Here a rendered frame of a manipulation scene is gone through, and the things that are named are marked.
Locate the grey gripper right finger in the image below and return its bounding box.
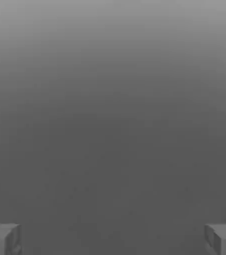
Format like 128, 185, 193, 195
204, 223, 226, 255

